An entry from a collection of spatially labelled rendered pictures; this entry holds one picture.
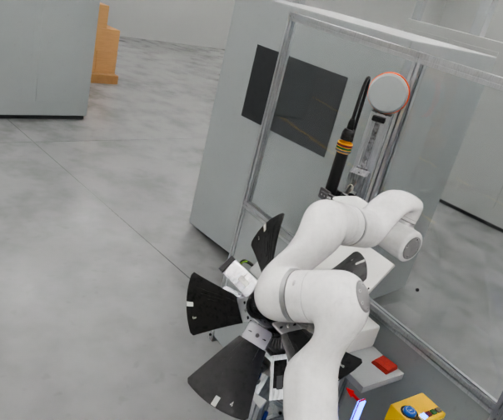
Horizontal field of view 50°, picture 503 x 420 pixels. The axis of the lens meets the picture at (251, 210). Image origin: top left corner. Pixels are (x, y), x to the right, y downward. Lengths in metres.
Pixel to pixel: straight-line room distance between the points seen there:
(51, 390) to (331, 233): 2.33
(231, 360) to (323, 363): 0.84
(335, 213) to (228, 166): 3.42
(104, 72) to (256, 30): 5.77
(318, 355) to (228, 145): 3.56
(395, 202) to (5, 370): 2.45
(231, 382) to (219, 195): 2.92
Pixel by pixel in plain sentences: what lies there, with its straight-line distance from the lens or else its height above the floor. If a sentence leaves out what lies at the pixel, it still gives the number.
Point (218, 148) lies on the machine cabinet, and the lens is 4.55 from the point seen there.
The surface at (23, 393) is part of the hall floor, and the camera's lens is 3.15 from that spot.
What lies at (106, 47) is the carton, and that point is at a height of 0.56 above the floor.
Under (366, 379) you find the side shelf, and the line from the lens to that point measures 2.27.
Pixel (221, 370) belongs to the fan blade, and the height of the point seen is 1.02.
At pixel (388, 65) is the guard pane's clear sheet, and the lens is 2.43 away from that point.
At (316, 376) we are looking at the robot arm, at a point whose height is 1.56.
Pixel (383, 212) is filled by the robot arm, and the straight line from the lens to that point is 1.30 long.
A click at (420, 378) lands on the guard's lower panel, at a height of 0.87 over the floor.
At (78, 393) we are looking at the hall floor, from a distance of 3.15.
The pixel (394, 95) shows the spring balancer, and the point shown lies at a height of 1.88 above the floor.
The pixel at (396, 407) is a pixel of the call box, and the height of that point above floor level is 1.07.
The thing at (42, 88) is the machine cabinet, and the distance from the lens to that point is 7.15.
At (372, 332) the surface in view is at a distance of 2.40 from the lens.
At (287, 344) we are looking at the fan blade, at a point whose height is 1.18.
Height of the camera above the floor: 2.16
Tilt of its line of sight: 22 degrees down
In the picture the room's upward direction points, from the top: 14 degrees clockwise
